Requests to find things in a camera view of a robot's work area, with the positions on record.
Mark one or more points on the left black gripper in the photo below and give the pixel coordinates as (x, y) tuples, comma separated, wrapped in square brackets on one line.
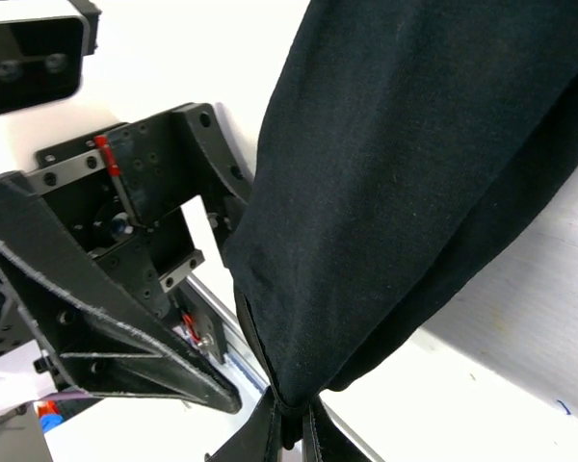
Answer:
[(95, 250)]

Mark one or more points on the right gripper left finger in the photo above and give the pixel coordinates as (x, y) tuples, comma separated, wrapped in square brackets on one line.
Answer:
[(259, 439)]

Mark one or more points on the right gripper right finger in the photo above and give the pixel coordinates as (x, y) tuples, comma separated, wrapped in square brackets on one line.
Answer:
[(323, 441)]

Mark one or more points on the black underwear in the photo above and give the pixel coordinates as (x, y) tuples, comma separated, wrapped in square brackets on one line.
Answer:
[(405, 146)]

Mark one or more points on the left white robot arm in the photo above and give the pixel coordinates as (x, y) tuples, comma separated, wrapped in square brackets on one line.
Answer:
[(34, 394)]

